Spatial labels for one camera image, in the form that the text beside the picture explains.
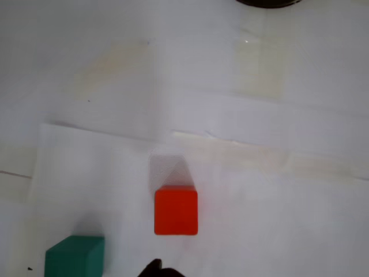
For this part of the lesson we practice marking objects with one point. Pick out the red cube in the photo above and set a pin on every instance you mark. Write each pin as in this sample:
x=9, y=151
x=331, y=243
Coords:
x=176, y=213

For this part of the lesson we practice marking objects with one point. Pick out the teal blue cube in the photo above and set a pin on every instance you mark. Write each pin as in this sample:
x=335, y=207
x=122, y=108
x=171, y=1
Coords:
x=75, y=259

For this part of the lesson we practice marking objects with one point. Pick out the large white paper sheet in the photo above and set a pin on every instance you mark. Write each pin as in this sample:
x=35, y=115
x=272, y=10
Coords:
x=187, y=43
x=115, y=115

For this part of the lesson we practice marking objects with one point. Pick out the small white paper sheet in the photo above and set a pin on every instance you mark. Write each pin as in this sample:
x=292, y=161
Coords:
x=259, y=216

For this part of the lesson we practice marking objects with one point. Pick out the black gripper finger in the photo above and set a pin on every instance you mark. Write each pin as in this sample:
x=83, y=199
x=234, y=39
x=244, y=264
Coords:
x=154, y=269
x=173, y=273

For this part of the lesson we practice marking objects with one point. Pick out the black round stand base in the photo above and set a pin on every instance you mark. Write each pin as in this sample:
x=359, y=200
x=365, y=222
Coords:
x=268, y=3

